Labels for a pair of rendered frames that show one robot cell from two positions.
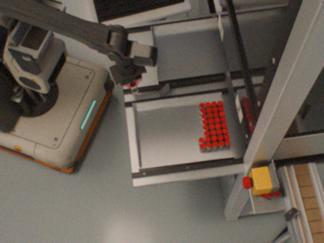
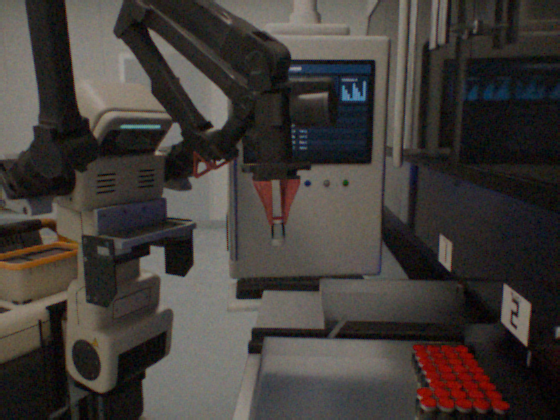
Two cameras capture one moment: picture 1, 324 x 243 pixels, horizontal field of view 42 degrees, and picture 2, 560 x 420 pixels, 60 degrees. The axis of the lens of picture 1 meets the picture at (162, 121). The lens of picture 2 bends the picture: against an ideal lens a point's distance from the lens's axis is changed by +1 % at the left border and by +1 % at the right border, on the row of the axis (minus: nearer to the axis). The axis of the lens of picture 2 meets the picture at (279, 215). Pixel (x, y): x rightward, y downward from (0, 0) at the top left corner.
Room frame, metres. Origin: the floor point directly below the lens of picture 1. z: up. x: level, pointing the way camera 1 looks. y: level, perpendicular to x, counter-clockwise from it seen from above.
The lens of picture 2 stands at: (-0.08, 0.04, 1.28)
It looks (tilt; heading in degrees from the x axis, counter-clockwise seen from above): 10 degrees down; 3
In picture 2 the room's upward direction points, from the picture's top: straight up
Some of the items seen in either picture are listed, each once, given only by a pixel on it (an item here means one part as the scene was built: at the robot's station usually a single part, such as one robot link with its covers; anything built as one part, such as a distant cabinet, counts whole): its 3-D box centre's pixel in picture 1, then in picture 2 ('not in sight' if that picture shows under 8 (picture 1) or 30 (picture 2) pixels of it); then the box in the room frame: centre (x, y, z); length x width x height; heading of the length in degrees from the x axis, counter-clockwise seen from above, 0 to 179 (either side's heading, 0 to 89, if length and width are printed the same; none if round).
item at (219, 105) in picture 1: (223, 124); (477, 387); (0.58, -0.22, 0.90); 0.18 x 0.02 x 0.05; 179
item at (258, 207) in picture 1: (269, 193); not in sight; (0.32, -0.33, 0.87); 0.14 x 0.13 x 0.02; 90
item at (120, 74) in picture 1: (126, 65); (274, 151); (0.68, 0.08, 1.24); 0.10 x 0.07 x 0.07; 105
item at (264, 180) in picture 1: (262, 180); not in sight; (0.33, -0.29, 1.00); 0.08 x 0.07 x 0.07; 90
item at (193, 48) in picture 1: (196, 49); (399, 306); (0.92, -0.18, 0.90); 0.34 x 0.26 x 0.04; 90
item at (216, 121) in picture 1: (217, 125); (461, 387); (0.58, -0.20, 0.90); 0.18 x 0.02 x 0.05; 179
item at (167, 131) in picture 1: (181, 130); (370, 388); (0.58, -0.06, 0.90); 0.34 x 0.26 x 0.04; 89
